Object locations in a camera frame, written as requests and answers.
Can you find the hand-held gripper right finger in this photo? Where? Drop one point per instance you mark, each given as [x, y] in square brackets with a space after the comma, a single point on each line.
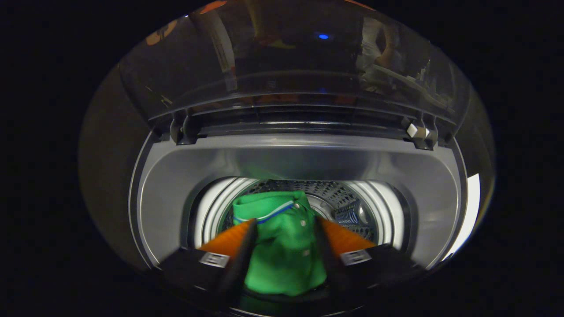
[328, 255]

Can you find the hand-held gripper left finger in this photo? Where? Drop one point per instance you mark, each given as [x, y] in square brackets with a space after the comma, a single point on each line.
[240, 259]

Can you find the green polo shirt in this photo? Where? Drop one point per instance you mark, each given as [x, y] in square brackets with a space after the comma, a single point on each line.
[284, 259]

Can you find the grey washing machine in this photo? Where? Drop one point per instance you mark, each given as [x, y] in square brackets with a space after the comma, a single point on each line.
[286, 158]

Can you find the dark glass washing machine lid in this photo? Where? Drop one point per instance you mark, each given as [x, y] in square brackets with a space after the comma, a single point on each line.
[286, 66]

